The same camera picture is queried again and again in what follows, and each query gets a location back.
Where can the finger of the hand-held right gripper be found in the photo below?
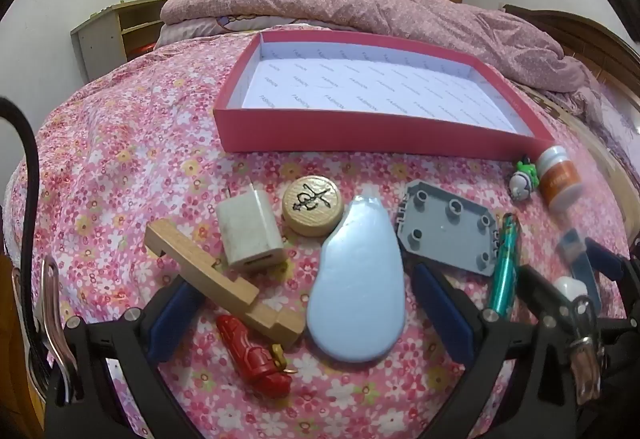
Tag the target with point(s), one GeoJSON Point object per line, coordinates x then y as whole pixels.
{"type": "Point", "coordinates": [605, 259]}
{"type": "Point", "coordinates": [542, 289]}

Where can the pale wooden shelf unit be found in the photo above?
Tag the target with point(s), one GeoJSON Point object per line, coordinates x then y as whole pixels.
{"type": "Point", "coordinates": [95, 44]}

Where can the white bottle with orange label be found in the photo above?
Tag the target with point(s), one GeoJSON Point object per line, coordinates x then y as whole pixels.
{"type": "Point", "coordinates": [557, 179]}

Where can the pink quilt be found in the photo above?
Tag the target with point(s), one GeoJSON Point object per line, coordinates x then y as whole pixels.
{"type": "Point", "coordinates": [400, 14]}

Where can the purple pillow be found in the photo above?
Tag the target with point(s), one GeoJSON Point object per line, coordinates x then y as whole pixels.
{"type": "Point", "coordinates": [622, 114]}

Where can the pink floral bed sheet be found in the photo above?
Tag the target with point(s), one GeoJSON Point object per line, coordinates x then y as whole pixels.
{"type": "Point", "coordinates": [125, 144]}

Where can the wooden phone stand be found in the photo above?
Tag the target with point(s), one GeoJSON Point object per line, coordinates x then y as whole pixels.
{"type": "Point", "coordinates": [200, 264]}

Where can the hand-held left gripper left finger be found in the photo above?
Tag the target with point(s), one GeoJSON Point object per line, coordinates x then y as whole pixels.
{"type": "Point", "coordinates": [167, 319]}

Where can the teal foil packet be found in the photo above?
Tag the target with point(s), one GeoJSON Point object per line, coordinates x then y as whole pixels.
{"type": "Point", "coordinates": [505, 269]}

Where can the grey plastic plate with holes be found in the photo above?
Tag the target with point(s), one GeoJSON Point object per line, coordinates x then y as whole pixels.
{"type": "Point", "coordinates": [445, 229]}

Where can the red carved pendant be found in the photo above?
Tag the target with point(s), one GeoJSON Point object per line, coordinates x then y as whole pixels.
{"type": "Point", "coordinates": [250, 354]}

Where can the white earbud case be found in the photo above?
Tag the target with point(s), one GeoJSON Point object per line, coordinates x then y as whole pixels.
{"type": "Point", "coordinates": [570, 288]}

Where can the red cardboard box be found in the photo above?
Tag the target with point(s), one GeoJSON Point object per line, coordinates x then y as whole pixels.
{"type": "Point", "coordinates": [360, 84]}

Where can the white charger plug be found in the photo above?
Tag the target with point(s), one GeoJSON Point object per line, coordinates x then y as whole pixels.
{"type": "Point", "coordinates": [247, 229]}

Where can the dark wooden headboard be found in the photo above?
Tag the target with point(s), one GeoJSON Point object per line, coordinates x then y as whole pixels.
{"type": "Point", "coordinates": [590, 39]}

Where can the light blue oval plastic piece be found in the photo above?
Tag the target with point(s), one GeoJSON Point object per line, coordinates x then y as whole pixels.
{"type": "Point", "coordinates": [355, 289]}

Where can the green and white toy figure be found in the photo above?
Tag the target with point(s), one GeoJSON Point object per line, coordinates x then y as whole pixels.
{"type": "Point", "coordinates": [524, 179]}

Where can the metal spring clip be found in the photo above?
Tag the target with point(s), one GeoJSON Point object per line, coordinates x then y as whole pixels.
{"type": "Point", "coordinates": [582, 354]}
{"type": "Point", "coordinates": [52, 319]}

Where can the round wooden chess piece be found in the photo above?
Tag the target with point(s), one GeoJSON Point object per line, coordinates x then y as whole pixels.
{"type": "Point", "coordinates": [312, 214]}

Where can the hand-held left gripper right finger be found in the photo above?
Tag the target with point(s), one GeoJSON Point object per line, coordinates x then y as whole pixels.
{"type": "Point", "coordinates": [445, 314]}

